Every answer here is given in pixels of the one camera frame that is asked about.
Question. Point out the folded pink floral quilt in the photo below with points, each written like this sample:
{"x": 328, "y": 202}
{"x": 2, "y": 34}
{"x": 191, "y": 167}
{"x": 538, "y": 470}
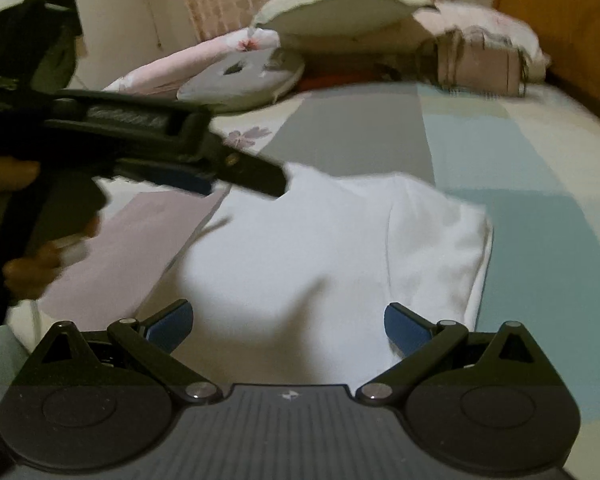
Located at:
{"x": 180, "y": 60}

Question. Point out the grey round cushion with hole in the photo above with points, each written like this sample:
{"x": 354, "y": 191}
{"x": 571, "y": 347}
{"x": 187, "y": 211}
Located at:
{"x": 240, "y": 82}

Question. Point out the wooden headboard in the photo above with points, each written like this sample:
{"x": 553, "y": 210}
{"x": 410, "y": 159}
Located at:
{"x": 570, "y": 35}

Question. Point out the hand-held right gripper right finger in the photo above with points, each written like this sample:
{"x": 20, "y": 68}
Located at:
{"x": 405, "y": 327}

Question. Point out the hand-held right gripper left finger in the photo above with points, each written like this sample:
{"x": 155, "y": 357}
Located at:
{"x": 172, "y": 322}

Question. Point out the pale checked pillow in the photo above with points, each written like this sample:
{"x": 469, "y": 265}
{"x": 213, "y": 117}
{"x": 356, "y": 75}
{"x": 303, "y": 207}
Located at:
{"x": 340, "y": 5}

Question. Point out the person's left hand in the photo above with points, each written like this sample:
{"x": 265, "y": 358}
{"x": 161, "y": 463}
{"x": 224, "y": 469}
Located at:
{"x": 30, "y": 270}

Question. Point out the white printed sweatshirt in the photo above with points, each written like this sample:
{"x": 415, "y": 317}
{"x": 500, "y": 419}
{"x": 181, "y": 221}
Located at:
{"x": 330, "y": 260}

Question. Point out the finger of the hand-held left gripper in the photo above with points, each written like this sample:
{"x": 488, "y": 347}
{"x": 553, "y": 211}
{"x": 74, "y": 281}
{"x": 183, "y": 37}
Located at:
{"x": 255, "y": 175}
{"x": 190, "y": 182}

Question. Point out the pink handbag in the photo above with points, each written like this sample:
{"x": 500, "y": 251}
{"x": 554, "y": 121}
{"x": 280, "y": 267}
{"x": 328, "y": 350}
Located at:
{"x": 480, "y": 67}

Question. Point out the checked bed sheet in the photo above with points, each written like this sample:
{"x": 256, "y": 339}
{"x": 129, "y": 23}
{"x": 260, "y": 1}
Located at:
{"x": 505, "y": 160}

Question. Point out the red cloth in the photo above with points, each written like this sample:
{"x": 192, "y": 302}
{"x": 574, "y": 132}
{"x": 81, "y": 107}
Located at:
{"x": 330, "y": 82}

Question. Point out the pink floral pillow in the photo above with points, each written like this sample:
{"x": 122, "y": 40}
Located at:
{"x": 500, "y": 22}

